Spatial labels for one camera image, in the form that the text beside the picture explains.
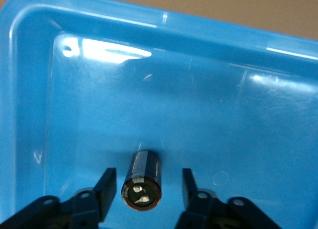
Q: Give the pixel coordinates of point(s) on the blue plastic tray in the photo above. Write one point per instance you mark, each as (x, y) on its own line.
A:
(198, 114)

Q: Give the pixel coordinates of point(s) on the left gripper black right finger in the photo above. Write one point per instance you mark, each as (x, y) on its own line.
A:
(196, 204)

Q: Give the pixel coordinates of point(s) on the black cylindrical capacitor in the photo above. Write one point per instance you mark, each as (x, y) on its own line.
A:
(144, 189)

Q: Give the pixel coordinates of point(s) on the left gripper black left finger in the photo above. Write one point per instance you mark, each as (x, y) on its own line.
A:
(106, 194)

